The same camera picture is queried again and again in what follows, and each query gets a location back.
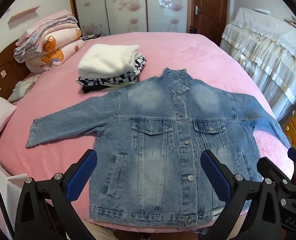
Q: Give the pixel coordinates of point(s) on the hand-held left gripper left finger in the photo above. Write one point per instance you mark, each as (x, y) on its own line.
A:
(81, 177)

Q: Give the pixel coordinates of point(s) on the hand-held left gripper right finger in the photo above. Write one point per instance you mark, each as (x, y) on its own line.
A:
(214, 177)

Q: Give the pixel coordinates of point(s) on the blue denim jacket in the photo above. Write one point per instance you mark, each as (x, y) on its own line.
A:
(150, 155)

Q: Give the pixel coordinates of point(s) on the person's beige pants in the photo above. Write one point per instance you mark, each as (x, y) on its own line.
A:
(100, 232)

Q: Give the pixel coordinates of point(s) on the black folded garment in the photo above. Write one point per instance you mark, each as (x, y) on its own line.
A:
(93, 89)

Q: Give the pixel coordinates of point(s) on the small grey white cloth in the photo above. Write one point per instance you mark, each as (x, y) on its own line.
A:
(20, 88)

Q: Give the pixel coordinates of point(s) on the black-white striped folded garment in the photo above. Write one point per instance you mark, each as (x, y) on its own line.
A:
(128, 76)

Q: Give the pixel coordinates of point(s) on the white folded fleece garment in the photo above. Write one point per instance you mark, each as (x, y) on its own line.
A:
(105, 60)

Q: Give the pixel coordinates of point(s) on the pink plush bed blanket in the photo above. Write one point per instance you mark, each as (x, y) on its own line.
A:
(188, 55)

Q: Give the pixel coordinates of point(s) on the wooden headboard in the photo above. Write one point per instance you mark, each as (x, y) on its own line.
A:
(3, 77)

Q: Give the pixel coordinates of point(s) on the folded bear print quilt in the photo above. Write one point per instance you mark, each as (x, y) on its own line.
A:
(55, 52)

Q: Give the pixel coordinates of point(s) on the small dark device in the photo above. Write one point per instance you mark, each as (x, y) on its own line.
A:
(88, 37)

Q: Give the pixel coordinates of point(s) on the folded pink striped blanket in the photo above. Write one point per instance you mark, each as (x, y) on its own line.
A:
(45, 27)

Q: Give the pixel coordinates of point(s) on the brown wooden door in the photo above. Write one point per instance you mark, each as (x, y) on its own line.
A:
(210, 5)

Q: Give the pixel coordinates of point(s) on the pink wall shelf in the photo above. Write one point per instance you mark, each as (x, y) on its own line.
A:
(25, 13)

